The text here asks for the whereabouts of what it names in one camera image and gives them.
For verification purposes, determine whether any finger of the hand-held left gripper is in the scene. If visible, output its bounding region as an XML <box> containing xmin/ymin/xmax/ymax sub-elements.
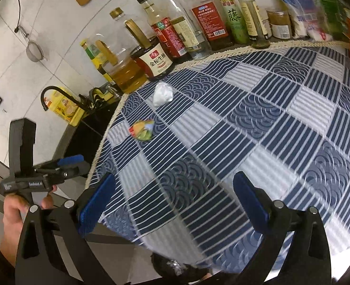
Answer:
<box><xmin>35</xmin><ymin>154</ymin><xmax>85</xmax><ymax>172</ymax></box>
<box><xmin>38</xmin><ymin>164</ymin><xmax>90</xmax><ymax>182</ymax></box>

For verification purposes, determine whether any blue checked tablecloth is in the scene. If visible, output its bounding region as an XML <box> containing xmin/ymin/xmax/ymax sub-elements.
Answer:
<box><xmin>87</xmin><ymin>40</ymin><xmax>350</xmax><ymax>276</ymax></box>

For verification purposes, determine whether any black faucet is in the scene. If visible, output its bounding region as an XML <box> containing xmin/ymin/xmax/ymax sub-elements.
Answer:
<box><xmin>41</xmin><ymin>86</ymin><xmax>88</xmax><ymax>116</ymax></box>

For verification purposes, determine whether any metal strainer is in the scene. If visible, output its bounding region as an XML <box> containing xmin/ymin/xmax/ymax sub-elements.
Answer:
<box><xmin>16</xmin><ymin>27</ymin><xmax>49</xmax><ymax>63</ymax></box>

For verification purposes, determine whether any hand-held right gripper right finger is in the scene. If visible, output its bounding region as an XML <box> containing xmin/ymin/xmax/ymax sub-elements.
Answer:
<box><xmin>233</xmin><ymin>171</ymin><xmax>333</xmax><ymax>285</ymax></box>

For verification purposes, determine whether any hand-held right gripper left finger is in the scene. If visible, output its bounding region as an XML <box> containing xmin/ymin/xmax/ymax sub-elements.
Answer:
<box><xmin>14</xmin><ymin>172</ymin><xmax>116</xmax><ymax>285</ymax></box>

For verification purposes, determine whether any dark cap red label bottle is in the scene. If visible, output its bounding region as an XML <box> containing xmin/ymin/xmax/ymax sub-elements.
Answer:
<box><xmin>136</xmin><ymin>0</ymin><xmax>192</xmax><ymax>61</ymax></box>

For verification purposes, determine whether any soy sauce jug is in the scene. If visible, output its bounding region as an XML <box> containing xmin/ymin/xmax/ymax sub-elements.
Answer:
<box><xmin>124</xmin><ymin>19</ymin><xmax>175</xmax><ymax>81</ymax></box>

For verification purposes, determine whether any small seasoning jar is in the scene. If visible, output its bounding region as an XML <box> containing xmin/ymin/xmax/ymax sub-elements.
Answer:
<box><xmin>265</xmin><ymin>8</ymin><xmax>292</xmax><ymax>40</ymax></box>

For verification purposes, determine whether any green packet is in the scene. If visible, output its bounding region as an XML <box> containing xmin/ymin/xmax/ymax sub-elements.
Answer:
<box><xmin>306</xmin><ymin>0</ymin><xmax>349</xmax><ymax>33</ymax></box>

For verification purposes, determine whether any yellow cap olive label bottle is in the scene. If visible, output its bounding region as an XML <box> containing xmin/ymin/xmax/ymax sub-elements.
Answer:
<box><xmin>153</xmin><ymin>0</ymin><xmax>212</xmax><ymax>60</ymax></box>

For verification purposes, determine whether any green label oil bottle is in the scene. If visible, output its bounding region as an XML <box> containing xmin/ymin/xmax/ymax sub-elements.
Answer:
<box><xmin>209</xmin><ymin>0</ymin><xmax>250</xmax><ymax>44</ymax></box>

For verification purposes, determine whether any black cable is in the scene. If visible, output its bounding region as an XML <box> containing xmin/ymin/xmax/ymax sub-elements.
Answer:
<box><xmin>9</xmin><ymin>0</ymin><xmax>22</xmax><ymax>33</ymax></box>

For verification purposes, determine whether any slim clear bottle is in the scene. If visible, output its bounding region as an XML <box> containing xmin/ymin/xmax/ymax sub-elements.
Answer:
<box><xmin>228</xmin><ymin>0</ymin><xmax>271</xmax><ymax>49</ymax></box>

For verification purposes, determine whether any person's left forearm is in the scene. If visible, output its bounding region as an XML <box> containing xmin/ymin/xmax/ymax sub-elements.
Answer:
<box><xmin>0</xmin><ymin>236</ymin><xmax>20</xmax><ymax>263</ymax></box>

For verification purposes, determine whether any person's left hand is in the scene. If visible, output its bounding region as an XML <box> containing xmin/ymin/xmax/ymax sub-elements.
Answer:
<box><xmin>2</xmin><ymin>185</ymin><xmax>58</xmax><ymax>238</ymax></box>

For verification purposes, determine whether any green cap sauce bottle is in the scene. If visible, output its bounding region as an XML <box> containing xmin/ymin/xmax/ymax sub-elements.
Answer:
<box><xmin>80</xmin><ymin>39</ymin><xmax>116</xmax><ymax>85</ymax></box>

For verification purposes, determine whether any gold cap red label bottle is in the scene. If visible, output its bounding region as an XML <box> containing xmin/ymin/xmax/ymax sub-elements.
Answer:
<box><xmin>178</xmin><ymin>0</ymin><xmax>235</xmax><ymax>51</ymax></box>

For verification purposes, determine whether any large cooking oil jug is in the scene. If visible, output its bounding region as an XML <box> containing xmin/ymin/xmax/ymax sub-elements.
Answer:
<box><xmin>84</xmin><ymin>7</ymin><xmax>149</xmax><ymax>94</ymax></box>

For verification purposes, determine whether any colourful candy wrapper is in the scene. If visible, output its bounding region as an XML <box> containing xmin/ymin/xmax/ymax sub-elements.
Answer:
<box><xmin>129</xmin><ymin>119</ymin><xmax>155</xmax><ymax>141</ymax></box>

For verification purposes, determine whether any white and blue bag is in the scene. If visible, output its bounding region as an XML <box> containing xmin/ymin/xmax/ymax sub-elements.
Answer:
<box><xmin>277</xmin><ymin>0</ymin><xmax>334</xmax><ymax>42</ymax></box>

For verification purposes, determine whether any yellow dish soap bottle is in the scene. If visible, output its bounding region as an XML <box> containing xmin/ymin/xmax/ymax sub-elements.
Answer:
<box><xmin>44</xmin><ymin>90</ymin><xmax>85</xmax><ymax>126</ymax></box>

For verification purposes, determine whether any black sink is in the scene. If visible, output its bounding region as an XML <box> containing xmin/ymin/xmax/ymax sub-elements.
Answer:
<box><xmin>52</xmin><ymin>107</ymin><xmax>125</xmax><ymax>179</ymax></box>

